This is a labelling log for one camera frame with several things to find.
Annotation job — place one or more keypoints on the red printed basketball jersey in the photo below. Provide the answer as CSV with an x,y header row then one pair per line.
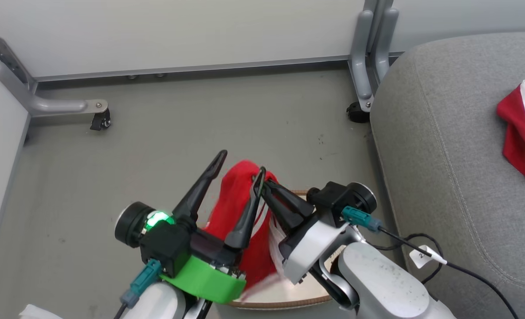
x,y
236,199

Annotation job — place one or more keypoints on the long grey partition foot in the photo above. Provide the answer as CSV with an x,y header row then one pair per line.
x,y
54,106

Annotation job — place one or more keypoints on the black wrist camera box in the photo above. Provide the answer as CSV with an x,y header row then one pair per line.
x,y
333,199
165,246

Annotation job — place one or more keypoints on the grey partition bottom rail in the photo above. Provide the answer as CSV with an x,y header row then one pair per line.
x,y
191,69

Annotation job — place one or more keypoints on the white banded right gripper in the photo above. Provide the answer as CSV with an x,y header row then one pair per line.
x,y
311,248

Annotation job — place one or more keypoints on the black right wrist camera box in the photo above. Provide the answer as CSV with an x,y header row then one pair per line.
x,y
333,199

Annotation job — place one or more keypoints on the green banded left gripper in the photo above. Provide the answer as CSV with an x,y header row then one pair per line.
x,y
205,277

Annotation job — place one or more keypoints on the white perforated laundry basket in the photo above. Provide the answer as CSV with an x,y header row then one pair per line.
x,y
284,297

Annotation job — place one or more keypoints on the grey upright partition foot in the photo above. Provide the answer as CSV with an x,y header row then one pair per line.
x,y
384,48
361,62

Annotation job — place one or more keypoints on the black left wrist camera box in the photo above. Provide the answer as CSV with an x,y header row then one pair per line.
x,y
165,246

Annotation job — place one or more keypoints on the black caster wheel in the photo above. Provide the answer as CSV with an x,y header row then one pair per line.
x,y
100,121
358,113

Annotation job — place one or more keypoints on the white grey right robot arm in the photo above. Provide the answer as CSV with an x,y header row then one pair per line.
x,y
378,283

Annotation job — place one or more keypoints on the grey fabric sofa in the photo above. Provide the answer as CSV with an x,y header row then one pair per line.
x,y
444,133

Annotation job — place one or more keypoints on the red garment with white stripe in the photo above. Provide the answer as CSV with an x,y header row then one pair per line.
x,y
515,133

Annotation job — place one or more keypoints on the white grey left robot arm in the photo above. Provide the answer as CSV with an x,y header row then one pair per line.
x,y
156,303

